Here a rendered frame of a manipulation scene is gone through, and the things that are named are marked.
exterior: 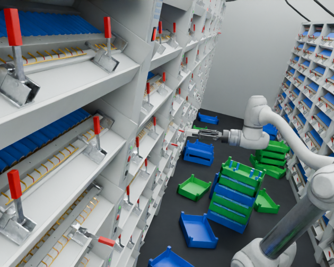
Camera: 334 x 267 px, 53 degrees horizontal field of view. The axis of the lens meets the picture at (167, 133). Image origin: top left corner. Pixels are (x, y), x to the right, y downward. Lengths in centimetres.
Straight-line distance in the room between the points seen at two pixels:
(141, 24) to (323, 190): 91
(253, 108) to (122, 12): 112
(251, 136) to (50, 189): 137
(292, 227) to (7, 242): 125
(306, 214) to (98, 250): 85
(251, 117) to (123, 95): 107
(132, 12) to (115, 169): 39
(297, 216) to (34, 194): 116
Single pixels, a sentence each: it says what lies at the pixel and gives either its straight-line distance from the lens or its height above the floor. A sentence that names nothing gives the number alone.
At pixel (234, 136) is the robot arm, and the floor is 89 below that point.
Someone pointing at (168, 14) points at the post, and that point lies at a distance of 148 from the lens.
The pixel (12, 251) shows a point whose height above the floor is 111.
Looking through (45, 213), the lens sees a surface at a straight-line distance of 53.
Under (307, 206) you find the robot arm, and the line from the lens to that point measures 148.
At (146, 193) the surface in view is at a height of 57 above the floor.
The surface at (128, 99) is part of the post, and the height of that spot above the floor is 121.
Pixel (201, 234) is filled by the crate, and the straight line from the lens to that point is 252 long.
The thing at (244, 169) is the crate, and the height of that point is 42.
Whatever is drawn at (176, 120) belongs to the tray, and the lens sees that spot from 226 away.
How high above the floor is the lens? 142
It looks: 19 degrees down
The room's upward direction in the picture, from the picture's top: 13 degrees clockwise
